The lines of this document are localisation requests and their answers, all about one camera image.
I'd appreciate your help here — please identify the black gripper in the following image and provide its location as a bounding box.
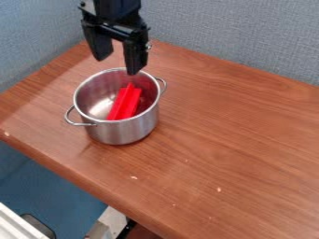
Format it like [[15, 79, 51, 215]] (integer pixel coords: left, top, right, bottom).
[[79, 0, 150, 76]]

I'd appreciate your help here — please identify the stainless steel pot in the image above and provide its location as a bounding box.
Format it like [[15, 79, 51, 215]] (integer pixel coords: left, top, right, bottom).
[[66, 67, 167, 145]]

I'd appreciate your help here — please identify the red block object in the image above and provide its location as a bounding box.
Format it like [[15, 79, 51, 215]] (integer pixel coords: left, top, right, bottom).
[[106, 83, 142, 120]]

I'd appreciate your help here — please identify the white box under table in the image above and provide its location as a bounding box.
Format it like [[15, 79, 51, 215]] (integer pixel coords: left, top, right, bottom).
[[0, 203, 56, 239]]

